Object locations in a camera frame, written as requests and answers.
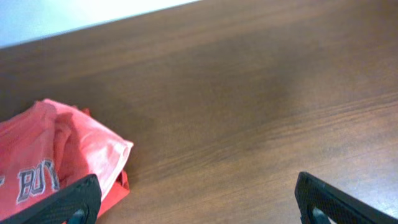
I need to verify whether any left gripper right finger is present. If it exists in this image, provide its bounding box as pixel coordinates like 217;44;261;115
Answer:
295;172;397;224

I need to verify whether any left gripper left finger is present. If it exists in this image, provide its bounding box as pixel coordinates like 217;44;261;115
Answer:
1;174;101;224

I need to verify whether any orange-red t-shirt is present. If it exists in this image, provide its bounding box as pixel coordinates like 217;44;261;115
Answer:
1;101;71;219

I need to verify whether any salmon folded shirt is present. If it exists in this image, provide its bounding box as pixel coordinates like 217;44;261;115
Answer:
40;99;134;217

